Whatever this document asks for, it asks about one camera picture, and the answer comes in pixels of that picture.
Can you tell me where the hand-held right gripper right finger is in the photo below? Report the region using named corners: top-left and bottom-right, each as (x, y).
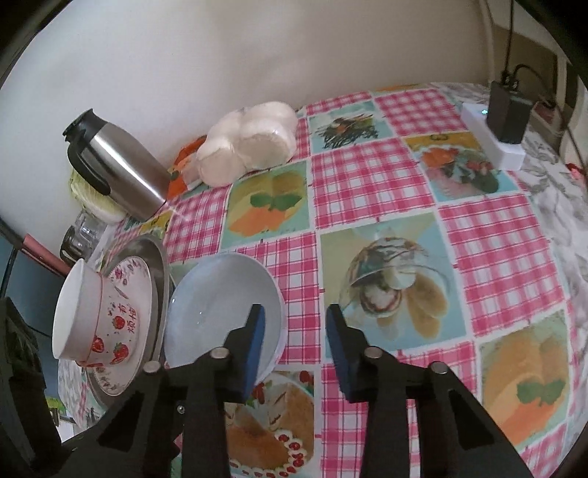
top-left (325, 303), bottom-right (536, 478)

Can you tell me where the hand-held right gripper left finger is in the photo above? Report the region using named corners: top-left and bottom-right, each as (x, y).
top-left (62, 303), bottom-right (267, 478)

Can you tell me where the plain white plate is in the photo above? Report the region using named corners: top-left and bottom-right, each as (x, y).
top-left (164, 253), bottom-right (286, 387)

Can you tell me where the strawberry print bowl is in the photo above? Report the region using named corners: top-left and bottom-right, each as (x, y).
top-left (51, 258), bottom-right (143, 368)

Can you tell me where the round steel basin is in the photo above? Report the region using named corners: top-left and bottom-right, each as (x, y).
top-left (85, 234), bottom-right (178, 407)

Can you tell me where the red print plate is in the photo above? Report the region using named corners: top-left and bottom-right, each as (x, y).
top-left (89, 255), bottom-right (154, 398)

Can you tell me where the dark blue furniture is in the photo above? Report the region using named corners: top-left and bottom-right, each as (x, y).
top-left (0, 216), bottom-right (69, 322)

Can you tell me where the pink stick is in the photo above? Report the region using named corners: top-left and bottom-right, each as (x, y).
top-left (23, 233), bottom-right (69, 277)

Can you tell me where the glass jar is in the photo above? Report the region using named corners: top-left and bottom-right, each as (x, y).
top-left (60, 209), bottom-right (111, 266)

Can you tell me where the pink checked tablecloth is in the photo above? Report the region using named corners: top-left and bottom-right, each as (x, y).
top-left (83, 83), bottom-right (580, 478)

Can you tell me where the orange snack packet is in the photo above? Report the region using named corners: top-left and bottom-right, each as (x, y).
top-left (166, 135), bottom-right (212, 200)

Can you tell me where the napa cabbage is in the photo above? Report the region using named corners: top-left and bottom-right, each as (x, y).
top-left (69, 168), bottom-right (127, 224)

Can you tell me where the bag of steamed buns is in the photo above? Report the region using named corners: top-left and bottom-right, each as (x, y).
top-left (193, 101), bottom-right (299, 187)

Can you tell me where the stainless steel thermos jug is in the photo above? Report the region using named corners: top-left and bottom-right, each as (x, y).
top-left (63, 109), bottom-right (172, 221)

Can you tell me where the white power strip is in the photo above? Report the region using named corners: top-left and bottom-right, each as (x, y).
top-left (460, 102), bottom-right (525, 172)

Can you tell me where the black charger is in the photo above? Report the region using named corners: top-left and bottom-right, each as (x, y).
top-left (487, 80), bottom-right (534, 144)

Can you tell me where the black cable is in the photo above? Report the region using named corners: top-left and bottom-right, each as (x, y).
top-left (511, 64), bottom-right (588, 178)
top-left (501, 14), bottom-right (517, 86)

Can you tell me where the white wall conduit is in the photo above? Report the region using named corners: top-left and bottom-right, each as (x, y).
top-left (478, 0), bottom-right (499, 86)

